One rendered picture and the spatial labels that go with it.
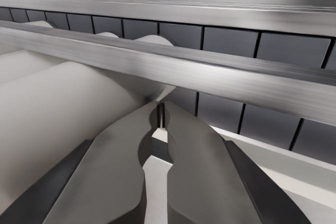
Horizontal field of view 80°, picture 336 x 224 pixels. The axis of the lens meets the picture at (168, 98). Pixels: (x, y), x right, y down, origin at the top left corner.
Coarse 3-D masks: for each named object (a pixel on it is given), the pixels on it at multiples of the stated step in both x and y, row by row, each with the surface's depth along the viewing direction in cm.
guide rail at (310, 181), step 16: (160, 128) 16; (240, 144) 15; (256, 160) 13; (272, 160) 13; (288, 160) 13; (272, 176) 13; (288, 176) 12; (304, 176) 12; (320, 176) 12; (304, 192) 12; (320, 192) 12
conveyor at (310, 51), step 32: (96, 32) 20; (128, 32) 18; (160, 32) 16; (192, 32) 15; (224, 32) 14; (256, 32) 13; (320, 64) 12; (192, 96) 18; (224, 128) 17; (256, 128) 16; (288, 128) 14; (320, 128) 13; (320, 160) 14
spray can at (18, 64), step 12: (120, 36) 18; (0, 60) 12; (12, 60) 12; (24, 60) 12; (36, 60) 13; (48, 60) 13; (60, 60) 14; (0, 72) 11; (12, 72) 11; (24, 72) 12
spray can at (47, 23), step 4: (40, 20) 23; (44, 20) 23; (48, 20) 23; (32, 24) 21; (36, 24) 22; (40, 24) 22; (44, 24) 22; (48, 24) 22; (52, 24) 23; (0, 44) 18; (4, 44) 18; (0, 48) 18; (4, 48) 18; (8, 48) 19; (12, 48) 19; (16, 48) 19; (20, 48) 19; (0, 52) 18; (4, 52) 18; (8, 52) 19
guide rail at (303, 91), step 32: (0, 32) 13; (32, 32) 11; (64, 32) 11; (96, 64) 10; (128, 64) 8; (160, 64) 8; (192, 64) 7; (224, 64) 7; (256, 64) 6; (288, 64) 6; (224, 96) 7; (256, 96) 6; (288, 96) 6; (320, 96) 5
